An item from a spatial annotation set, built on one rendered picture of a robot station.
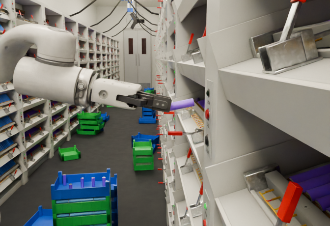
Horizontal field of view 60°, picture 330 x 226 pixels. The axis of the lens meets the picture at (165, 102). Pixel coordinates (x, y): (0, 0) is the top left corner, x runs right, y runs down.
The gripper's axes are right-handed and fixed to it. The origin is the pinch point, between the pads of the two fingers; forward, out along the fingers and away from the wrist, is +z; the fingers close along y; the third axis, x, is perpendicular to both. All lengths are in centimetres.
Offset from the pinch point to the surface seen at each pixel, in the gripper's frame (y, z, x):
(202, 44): -14.9, 3.9, -13.4
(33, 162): 211, -99, 114
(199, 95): 45.4, 16.5, 0.7
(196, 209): 2.0, 14.1, 24.7
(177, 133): 2.5, 5.3, 6.8
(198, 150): -14.9, 7.4, 4.9
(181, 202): 44, 19, 45
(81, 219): 81, -25, 83
